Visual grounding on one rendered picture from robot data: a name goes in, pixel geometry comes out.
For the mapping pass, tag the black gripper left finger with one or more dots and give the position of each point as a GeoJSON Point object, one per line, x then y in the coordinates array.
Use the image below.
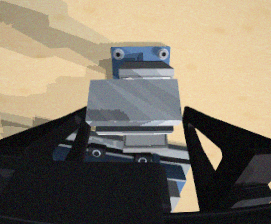
{"type": "Point", "coordinates": [40, 141]}

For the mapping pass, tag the grey metal block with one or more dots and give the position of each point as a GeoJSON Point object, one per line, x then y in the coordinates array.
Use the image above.
{"type": "Point", "coordinates": [134, 106]}

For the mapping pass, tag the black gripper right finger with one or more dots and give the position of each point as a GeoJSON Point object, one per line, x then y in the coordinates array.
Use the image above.
{"type": "Point", "coordinates": [246, 158]}

